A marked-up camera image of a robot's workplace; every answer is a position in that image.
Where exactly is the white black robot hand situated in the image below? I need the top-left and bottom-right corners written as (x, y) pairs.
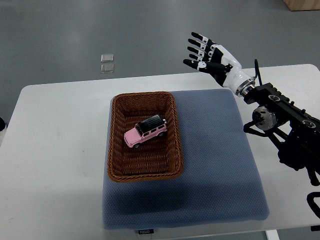
top-left (183, 32), bottom-right (256, 97)

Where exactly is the pink toy car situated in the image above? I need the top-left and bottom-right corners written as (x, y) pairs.
top-left (123, 114), bottom-right (168, 149)

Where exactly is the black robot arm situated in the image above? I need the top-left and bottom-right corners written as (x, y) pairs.
top-left (240, 61), bottom-right (320, 187)

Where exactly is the brown wicker basket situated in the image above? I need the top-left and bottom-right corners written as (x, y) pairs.
top-left (105, 91), bottom-right (184, 183)

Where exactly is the wooden box corner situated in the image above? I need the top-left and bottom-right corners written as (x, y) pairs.
top-left (283, 0), bottom-right (320, 11)

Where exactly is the lower floor plate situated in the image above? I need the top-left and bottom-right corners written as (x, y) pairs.
top-left (101, 63), bottom-right (114, 73)

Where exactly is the floor plate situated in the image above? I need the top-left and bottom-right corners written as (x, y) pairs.
top-left (100, 53), bottom-right (114, 63)
top-left (101, 63), bottom-right (114, 73)

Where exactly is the upper floor plate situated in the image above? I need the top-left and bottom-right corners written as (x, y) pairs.
top-left (100, 53), bottom-right (114, 63)

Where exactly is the blue-grey foam mat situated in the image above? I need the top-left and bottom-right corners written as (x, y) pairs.
top-left (102, 89), bottom-right (269, 230)

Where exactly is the white table leg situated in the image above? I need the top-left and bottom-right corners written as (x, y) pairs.
top-left (265, 229), bottom-right (280, 240)

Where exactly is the black object at left edge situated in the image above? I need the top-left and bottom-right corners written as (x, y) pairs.
top-left (0, 117), bottom-right (8, 146)

